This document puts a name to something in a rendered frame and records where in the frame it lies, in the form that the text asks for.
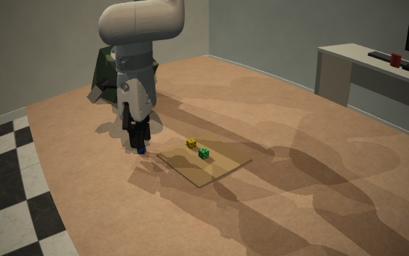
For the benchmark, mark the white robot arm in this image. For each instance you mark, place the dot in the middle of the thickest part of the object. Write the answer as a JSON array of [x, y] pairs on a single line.
[[139, 22]]

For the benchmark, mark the green die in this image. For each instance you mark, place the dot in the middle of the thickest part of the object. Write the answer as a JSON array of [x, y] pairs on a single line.
[[203, 153]]

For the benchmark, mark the yellow die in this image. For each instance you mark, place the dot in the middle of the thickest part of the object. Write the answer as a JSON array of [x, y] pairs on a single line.
[[191, 143]]

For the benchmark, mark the blue die with white pips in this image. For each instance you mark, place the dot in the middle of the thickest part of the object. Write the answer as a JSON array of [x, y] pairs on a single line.
[[141, 151]]

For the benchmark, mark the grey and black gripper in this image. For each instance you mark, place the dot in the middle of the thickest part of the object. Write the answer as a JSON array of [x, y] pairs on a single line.
[[136, 96]]

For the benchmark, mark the tan mat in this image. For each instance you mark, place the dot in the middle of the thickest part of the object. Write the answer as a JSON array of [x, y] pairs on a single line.
[[222, 160]]

